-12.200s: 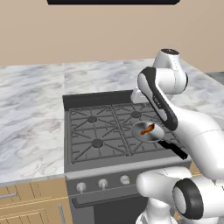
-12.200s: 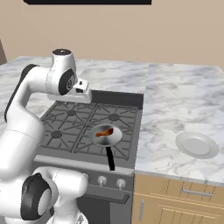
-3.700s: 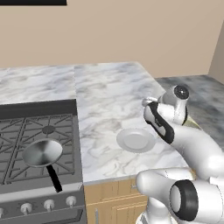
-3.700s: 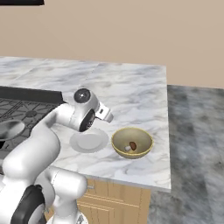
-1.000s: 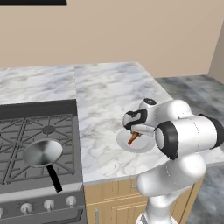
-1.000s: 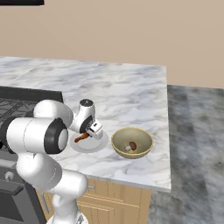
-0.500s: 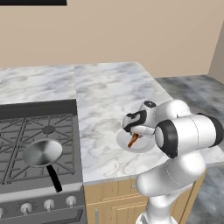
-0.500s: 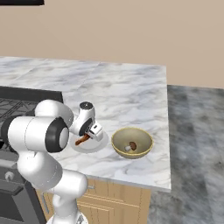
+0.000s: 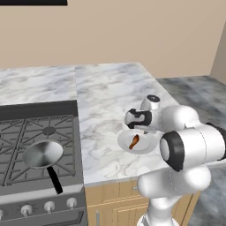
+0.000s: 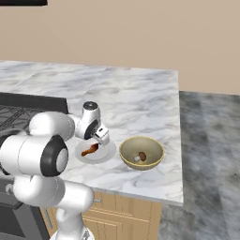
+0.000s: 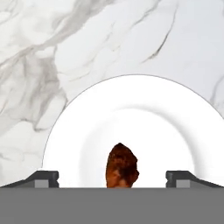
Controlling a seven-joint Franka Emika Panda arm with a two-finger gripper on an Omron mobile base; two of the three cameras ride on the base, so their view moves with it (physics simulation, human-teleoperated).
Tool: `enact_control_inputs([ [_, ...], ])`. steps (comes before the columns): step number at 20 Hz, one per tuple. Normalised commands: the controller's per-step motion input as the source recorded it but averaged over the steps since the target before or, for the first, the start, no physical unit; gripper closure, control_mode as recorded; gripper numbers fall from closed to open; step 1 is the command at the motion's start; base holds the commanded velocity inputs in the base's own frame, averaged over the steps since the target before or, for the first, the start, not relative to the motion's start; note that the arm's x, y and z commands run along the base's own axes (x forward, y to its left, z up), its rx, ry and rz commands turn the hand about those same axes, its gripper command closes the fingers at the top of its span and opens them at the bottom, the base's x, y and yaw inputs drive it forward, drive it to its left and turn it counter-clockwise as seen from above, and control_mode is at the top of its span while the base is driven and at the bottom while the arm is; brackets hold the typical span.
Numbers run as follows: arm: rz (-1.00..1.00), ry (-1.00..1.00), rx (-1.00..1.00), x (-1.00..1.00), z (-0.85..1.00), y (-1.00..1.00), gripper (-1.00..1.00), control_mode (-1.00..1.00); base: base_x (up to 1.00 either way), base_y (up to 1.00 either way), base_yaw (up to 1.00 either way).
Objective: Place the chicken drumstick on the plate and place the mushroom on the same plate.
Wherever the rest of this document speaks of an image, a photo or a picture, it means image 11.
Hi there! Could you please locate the brown chicken drumstick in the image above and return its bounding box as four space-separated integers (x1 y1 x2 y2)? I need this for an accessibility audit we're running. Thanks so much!
105 142 140 189

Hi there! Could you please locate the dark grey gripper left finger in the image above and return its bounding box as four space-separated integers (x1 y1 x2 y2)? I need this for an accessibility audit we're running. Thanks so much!
0 170 60 189

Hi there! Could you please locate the white round plate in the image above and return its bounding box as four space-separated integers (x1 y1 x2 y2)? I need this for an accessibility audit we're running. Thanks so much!
41 73 224 189

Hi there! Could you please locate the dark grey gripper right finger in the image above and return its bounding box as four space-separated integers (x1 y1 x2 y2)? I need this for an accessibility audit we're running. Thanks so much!
164 170 224 189

